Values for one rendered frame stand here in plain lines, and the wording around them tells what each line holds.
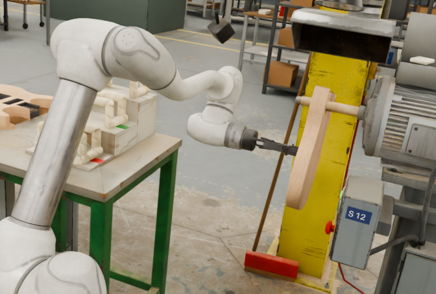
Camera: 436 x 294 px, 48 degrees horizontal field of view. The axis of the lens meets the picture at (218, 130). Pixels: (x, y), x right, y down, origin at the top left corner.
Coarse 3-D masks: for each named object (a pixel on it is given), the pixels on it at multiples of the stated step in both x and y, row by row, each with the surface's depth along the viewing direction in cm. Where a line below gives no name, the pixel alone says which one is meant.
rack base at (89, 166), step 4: (32, 148) 174; (88, 148) 180; (28, 152) 172; (32, 152) 172; (76, 156) 172; (100, 156) 174; (104, 156) 175; (108, 156) 175; (112, 156) 176; (76, 160) 169; (104, 160) 172; (108, 160) 174; (72, 164) 166; (76, 164) 166; (80, 164) 166; (84, 164) 167; (88, 164) 167; (92, 164) 167; (96, 164) 168; (100, 164) 170; (80, 168) 165; (84, 168) 165; (88, 168) 164; (92, 168) 166
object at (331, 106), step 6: (300, 102) 158; (306, 102) 157; (330, 102) 155; (330, 108) 155; (336, 108) 154; (342, 108) 153; (348, 108) 153; (354, 108) 152; (348, 114) 154; (354, 114) 153
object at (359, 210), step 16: (352, 176) 138; (352, 192) 128; (368, 192) 129; (352, 208) 126; (368, 208) 125; (336, 224) 130; (352, 224) 127; (368, 224) 126; (336, 240) 130; (352, 240) 129; (368, 240) 127; (400, 240) 141; (416, 240) 141; (336, 256) 132; (352, 256) 130; (368, 256) 129
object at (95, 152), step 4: (96, 148) 172; (100, 148) 173; (88, 152) 168; (92, 152) 169; (96, 152) 170; (100, 152) 172; (84, 156) 165; (88, 156) 166; (92, 156) 168; (96, 156) 171; (84, 160) 166; (88, 160) 167
